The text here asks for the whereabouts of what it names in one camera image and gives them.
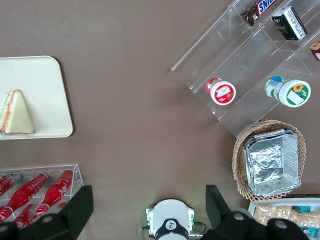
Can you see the Snickers chocolate bar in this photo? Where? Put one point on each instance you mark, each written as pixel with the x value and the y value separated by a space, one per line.
pixel 265 6

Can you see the red cookie box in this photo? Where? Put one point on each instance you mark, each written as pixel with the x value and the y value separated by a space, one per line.
pixel 317 51

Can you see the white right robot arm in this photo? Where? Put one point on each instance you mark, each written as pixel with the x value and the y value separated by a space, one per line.
pixel 170 212

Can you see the green lid yogurt cup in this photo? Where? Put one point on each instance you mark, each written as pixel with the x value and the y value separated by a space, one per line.
pixel 295 92

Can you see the clear bag of crackers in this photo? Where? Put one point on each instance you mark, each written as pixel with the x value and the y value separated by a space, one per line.
pixel 307 217
pixel 265 215

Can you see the white rectangular snack tray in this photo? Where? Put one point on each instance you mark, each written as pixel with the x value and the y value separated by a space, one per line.
pixel 275 201

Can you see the small black white carton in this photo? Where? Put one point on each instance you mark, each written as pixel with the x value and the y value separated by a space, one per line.
pixel 290 23

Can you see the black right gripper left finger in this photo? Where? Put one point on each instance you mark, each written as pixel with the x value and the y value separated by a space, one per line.
pixel 75 207

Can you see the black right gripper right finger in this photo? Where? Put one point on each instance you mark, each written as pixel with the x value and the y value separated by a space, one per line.
pixel 220 215

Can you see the clear acrylic bottle rack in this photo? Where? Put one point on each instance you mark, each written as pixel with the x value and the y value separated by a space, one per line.
pixel 78 175

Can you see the clear acrylic stepped shelf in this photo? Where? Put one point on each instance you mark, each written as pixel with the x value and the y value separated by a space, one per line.
pixel 250 62

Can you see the beige plastic tray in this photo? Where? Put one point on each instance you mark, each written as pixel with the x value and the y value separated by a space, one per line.
pixel 50 75

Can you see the aluminium foil containers stack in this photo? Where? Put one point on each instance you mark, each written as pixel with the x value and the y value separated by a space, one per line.
pixel 270 162

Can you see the red lid yogurt cup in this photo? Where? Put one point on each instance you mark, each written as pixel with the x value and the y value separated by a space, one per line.
pixel 222 92

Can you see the red cola bottle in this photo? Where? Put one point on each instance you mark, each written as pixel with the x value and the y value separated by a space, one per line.
pixel 25 216
pixel 27 191
pixel 5 186
pixel 58 186

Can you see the light wicker basket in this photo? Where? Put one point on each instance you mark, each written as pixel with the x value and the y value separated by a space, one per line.
pixel 240 160

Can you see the triangle sandwich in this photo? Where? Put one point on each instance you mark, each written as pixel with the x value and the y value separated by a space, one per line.
pixel 17 117

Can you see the small teal snack pack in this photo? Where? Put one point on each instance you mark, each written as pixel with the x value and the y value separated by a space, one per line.
pixel 301 208

